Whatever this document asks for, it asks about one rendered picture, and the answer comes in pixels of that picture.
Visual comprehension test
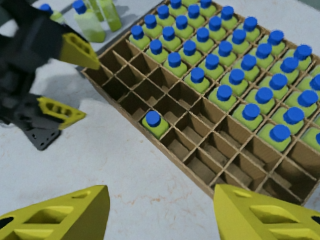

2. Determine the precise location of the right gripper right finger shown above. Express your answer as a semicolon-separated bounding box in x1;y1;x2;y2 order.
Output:
213;184;320;240

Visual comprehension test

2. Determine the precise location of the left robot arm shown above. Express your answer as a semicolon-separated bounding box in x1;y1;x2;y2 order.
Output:
0;0;60;152

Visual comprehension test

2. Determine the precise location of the brown cardboard carton with grid dividers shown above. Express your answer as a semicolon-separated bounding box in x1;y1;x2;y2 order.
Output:
81;11;320;207

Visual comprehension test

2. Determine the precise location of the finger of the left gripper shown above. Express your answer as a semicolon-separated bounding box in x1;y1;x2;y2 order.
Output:
57;32;98;69
35;96;85;131

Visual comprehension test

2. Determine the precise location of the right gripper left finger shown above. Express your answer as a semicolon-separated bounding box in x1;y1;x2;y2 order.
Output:
0;185;111;240

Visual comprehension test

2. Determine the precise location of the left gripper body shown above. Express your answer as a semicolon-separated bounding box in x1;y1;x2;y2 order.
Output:
0;18;87;130

